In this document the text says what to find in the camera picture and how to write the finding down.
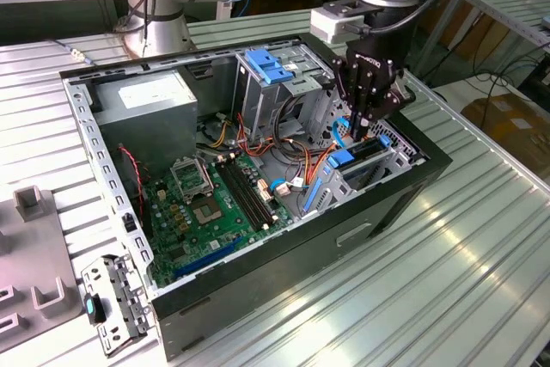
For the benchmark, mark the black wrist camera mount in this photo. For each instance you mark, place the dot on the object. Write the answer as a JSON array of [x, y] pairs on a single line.
[[395, 100]]

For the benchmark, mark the grey metal disk bay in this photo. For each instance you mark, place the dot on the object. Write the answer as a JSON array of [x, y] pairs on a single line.
[[335, 188]]

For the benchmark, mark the metal slot bracket holder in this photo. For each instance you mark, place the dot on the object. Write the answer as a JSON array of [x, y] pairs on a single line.
[[124, 294]]

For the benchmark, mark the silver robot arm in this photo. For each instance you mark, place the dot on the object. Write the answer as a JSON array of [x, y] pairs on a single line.
[[163, 23]]

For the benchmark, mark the black RAM slot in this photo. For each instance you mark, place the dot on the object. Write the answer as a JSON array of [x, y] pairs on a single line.
[[242, 197], [255, 191]]

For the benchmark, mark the black open PC case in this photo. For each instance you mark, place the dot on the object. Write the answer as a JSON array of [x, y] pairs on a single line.
[[279, 272]]

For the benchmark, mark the grey power supply unit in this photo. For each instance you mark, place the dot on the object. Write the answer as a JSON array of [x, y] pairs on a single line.
[[146, 126]]

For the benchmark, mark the green motherboard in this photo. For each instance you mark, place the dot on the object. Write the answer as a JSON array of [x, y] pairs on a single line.
[[215, 234]]

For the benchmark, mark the grey parts rack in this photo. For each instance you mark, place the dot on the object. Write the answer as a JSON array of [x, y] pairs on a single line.
[[38, 251]]

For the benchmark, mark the large cardboard box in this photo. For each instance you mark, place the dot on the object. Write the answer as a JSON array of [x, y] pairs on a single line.
[[511, 126]]

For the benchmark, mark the CPU socket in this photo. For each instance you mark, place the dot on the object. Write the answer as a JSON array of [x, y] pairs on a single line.
[[208, 211]]

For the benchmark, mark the metal slat side table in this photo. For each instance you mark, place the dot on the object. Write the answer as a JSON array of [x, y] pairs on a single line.
[[502, 1]]

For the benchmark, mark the blue plastic cage latch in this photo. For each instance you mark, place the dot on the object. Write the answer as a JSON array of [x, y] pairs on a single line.
[[268, 68]]

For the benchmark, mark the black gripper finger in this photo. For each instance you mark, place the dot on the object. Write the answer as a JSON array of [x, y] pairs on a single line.
[[369, 96], [352, 92]]

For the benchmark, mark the grey metal drive cage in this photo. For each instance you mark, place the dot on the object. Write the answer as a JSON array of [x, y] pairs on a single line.
[[262, 105]]

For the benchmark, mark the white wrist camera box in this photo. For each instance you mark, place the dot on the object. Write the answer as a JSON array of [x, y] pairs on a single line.
[[331, 25]]

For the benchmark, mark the blue expansion slot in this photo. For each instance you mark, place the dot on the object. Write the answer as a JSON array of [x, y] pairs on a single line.
[[206, 260]]

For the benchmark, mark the hard disk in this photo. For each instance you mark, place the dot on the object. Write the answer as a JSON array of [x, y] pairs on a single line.
[[341, 158]]

